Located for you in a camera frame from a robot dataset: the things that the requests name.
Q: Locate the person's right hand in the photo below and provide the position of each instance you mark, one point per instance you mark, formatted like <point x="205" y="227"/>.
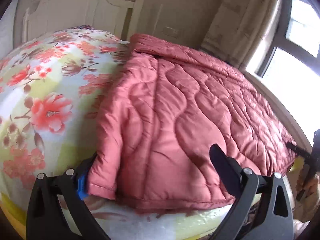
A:
<point x="310" y="204"/>

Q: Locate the floral bed sheet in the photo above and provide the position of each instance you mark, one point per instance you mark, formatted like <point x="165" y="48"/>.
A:
<point x="51" y="91"/>

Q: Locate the embroidered decorative pillow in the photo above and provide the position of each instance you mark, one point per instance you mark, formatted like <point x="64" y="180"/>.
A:
<point x="83" y="27"/>

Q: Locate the beige wall socket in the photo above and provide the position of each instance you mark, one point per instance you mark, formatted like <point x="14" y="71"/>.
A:
<point x="171" y="32"/>

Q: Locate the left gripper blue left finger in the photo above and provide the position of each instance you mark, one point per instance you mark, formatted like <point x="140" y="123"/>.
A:
<point x="45" y="218"/>

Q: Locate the patterned cream curtain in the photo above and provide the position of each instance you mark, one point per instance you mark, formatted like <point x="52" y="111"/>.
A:
<point x="237" y="29"/>

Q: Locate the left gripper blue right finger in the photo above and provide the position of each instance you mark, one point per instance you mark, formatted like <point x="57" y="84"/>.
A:
<point x="261" y="210"/>

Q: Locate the white wooden headboard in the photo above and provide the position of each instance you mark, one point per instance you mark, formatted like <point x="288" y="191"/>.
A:
<point x="119" y="17"/>

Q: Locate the dark framed window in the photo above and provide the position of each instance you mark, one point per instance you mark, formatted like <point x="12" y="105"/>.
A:
<point x="297" y="34"/>

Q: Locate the pink quilted jacket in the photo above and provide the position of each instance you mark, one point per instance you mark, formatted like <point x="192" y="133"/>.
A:
<point x="158" y="122"/>

